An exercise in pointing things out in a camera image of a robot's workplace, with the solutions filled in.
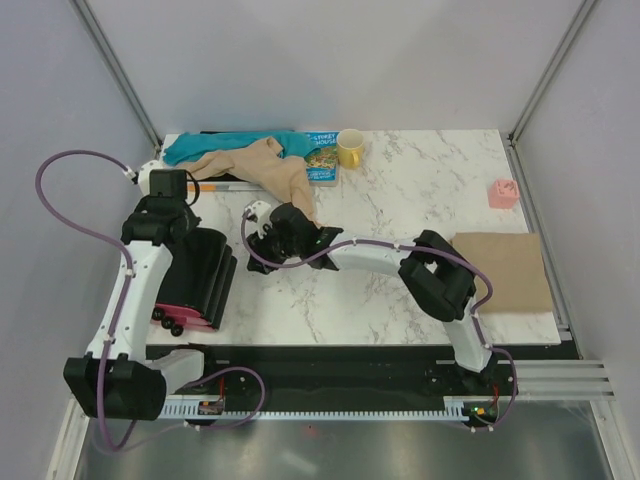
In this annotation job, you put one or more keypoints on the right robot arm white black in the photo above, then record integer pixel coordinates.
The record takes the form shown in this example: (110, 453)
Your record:
(438, 278)

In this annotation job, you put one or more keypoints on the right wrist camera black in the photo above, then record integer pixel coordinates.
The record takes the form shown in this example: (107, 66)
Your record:
(289, 220)

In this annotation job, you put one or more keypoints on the aluminium frame rail right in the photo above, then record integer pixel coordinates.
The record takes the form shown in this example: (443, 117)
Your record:
(552, 68)

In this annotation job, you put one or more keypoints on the aluminium frame rail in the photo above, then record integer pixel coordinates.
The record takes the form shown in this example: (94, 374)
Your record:
(552, 68)
(103, 46)

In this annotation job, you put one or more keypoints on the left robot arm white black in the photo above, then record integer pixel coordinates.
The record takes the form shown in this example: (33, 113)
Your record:
(130, 300)

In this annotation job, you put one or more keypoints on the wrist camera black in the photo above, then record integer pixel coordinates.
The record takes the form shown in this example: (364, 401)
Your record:
(289, 220)
(168, 183)

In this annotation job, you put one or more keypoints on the black orange-edged notebook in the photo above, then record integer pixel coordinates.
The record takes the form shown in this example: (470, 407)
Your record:
(227, 182)

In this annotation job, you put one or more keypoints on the aluminium frame rail left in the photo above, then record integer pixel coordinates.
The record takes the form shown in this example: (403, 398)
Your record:
(103, 46)

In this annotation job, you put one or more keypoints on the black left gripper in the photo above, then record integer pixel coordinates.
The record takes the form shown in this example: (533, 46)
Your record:
(194, 221)

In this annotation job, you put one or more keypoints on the yellow mug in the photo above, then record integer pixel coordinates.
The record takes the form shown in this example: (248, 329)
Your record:
(350, 148)

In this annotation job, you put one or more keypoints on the folded tan t shirt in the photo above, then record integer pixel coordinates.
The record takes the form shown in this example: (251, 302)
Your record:
(514, 265)

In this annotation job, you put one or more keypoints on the black base rail with cable tray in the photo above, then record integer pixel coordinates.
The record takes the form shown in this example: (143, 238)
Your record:
(223, 386)

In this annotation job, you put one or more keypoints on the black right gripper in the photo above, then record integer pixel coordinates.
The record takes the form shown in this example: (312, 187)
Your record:
(257, 244)

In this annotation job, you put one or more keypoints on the blue treehouse book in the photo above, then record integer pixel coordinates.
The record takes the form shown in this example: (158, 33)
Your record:
(322, 163)

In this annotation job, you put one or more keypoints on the pink cube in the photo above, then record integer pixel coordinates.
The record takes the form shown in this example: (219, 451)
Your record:
(503, 194)

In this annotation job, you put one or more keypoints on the black drawer organiser with pink fronts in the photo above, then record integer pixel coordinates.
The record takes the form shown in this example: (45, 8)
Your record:
(195, 289)

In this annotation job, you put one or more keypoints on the beige t shirt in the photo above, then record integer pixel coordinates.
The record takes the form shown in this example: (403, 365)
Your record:
(260, 163)

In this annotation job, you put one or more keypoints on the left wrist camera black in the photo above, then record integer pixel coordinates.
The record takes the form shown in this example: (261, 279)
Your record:
(168, 183)

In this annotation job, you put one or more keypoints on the teal t shirt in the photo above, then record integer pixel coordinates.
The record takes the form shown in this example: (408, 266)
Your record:
(189, 147)

